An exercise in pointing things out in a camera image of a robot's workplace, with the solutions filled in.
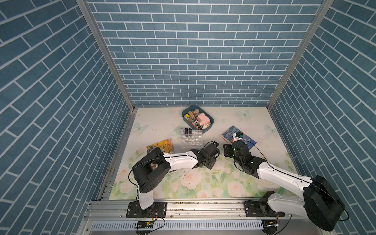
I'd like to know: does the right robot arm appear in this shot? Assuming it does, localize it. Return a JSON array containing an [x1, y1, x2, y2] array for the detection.
[[223, 141, 346, 232]]

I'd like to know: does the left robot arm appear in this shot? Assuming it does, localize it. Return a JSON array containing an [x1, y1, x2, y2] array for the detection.
[[131, 141, 220, 212]]

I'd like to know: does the clear acrylic lipstick organizer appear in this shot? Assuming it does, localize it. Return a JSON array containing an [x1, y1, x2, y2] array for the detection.
[[180, 130, 204, 149]]

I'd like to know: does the blue paperback book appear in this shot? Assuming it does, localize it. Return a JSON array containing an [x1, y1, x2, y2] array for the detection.
[[221, 126, 257, 150]]

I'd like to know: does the pink compact in bin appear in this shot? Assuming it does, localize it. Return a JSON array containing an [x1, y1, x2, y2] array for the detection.
[[197, 113, 211, 126]]

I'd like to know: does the teal plastic storage bin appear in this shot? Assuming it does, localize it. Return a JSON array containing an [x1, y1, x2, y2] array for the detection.
[[181, 105, 214, 133]]

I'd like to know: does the orange children's story book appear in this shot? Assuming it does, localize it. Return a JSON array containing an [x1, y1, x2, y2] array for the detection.
[[146, 139, 174, 154]]

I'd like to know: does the green circuit board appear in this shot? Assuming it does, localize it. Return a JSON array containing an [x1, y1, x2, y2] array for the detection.
[[135, 221, 154, 230]]

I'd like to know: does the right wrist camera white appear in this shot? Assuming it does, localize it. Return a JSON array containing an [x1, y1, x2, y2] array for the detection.
[[233, 132, 243, 142]]

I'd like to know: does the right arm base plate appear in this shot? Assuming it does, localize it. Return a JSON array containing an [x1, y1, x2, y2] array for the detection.
[[244, 200, 286, 218]]

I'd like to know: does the aluminium rail frame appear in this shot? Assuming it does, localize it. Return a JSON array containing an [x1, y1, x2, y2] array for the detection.
[[77, 198, 328, 235]]

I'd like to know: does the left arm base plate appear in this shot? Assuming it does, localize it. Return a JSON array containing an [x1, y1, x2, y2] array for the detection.
[[126, 201, 167, 218]]

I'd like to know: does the right circuit board with wires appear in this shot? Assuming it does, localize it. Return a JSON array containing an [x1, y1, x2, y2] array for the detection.
[[261, 220, 279, 235]]

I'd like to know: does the white vented cable duct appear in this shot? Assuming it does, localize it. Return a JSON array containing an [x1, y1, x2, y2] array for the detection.
[[91, 219, 262, 232]]

